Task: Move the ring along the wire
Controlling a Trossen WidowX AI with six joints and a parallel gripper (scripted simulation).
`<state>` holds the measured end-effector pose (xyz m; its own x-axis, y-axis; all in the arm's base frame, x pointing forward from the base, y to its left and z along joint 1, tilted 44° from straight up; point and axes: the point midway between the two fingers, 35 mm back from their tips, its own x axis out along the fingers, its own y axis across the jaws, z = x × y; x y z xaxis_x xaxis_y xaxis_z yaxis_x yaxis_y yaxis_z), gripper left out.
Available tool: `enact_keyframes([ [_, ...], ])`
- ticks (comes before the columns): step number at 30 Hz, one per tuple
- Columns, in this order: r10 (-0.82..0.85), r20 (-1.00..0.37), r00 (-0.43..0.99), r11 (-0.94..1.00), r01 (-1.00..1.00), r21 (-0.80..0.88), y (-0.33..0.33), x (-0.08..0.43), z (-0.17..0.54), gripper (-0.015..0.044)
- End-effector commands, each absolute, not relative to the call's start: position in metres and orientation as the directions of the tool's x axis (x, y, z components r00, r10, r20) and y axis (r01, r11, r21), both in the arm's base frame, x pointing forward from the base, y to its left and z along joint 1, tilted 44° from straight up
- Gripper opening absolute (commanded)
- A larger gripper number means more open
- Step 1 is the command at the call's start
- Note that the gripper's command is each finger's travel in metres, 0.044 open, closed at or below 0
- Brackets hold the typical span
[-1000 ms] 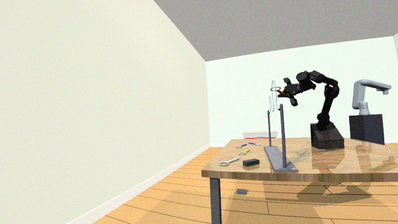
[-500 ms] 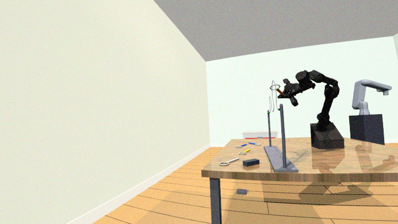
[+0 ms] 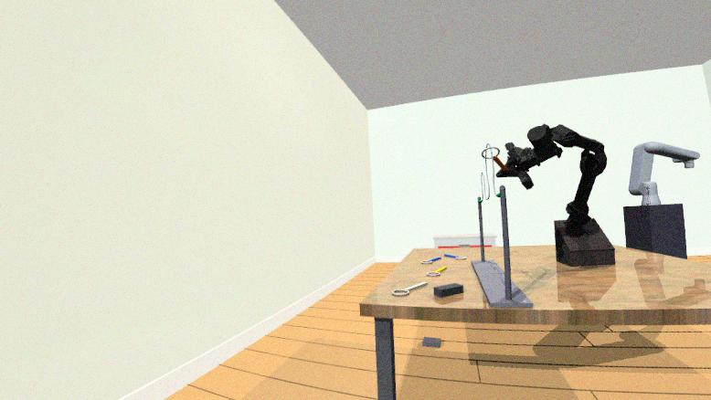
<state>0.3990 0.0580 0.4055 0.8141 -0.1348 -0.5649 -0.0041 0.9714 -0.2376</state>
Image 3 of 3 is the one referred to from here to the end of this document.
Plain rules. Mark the orange handle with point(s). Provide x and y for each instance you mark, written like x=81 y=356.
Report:
x=495 y=158

